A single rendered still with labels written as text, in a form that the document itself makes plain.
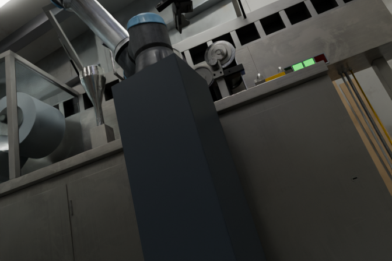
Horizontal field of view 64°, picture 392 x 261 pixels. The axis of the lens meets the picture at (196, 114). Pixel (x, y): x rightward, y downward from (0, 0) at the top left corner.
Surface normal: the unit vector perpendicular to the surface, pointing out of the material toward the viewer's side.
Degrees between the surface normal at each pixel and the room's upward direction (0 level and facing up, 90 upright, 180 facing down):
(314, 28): 90
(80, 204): 90
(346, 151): 90
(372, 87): 90
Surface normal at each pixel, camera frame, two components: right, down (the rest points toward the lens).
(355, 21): -0.28, -0.32
